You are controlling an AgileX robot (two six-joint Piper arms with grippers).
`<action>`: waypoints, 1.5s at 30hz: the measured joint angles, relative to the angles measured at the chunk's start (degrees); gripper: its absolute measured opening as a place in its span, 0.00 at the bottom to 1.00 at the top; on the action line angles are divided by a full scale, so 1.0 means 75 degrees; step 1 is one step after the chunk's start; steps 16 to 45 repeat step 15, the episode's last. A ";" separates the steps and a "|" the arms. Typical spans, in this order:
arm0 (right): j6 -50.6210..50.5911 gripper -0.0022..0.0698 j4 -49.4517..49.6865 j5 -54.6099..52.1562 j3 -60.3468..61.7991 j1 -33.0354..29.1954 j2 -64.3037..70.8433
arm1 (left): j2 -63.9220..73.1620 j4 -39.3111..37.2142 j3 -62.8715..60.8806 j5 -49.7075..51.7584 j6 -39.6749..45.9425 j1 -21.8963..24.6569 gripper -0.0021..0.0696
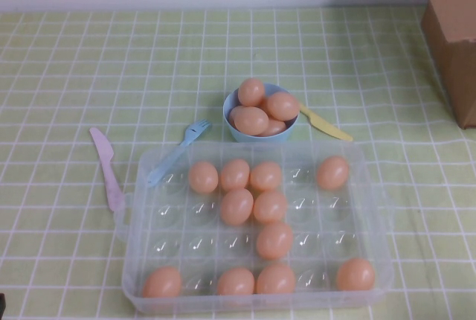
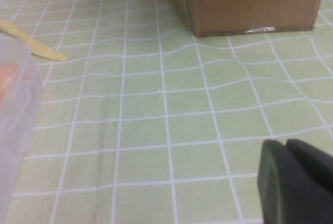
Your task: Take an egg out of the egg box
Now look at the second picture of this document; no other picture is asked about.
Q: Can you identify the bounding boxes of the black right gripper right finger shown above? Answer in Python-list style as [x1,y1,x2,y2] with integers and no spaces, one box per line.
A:
[286,138,333,175]

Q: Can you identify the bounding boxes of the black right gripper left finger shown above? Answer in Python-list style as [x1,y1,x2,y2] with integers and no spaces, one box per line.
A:
[257,139,333,224]

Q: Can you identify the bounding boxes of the brown cardboard box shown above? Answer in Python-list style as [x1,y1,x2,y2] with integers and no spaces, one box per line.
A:
[179,0,329,39]

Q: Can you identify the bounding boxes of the clear plastic egg box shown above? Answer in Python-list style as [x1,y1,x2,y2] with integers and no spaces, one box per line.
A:
[0,38,44,210]

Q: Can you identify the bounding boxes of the beige egg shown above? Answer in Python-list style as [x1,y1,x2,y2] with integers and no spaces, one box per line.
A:
[0,62,19,105]

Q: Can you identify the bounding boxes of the green grid tablecloth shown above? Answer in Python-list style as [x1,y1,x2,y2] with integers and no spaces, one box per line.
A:
[0,0,333,224]

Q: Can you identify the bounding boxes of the yellow plastic knife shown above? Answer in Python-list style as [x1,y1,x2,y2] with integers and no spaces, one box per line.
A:
[0,20,68,62]

